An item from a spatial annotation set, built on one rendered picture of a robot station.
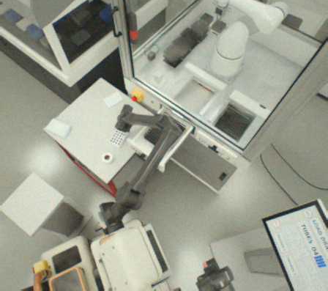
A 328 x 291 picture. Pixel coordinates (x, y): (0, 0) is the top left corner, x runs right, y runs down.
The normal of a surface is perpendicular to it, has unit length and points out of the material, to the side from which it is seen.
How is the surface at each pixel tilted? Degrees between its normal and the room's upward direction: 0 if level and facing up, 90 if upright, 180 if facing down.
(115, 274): 47
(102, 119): 0
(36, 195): 0
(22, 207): 0
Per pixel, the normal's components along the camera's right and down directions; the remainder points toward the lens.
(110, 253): -0.64, -0.04
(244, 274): -0.01, -0.46
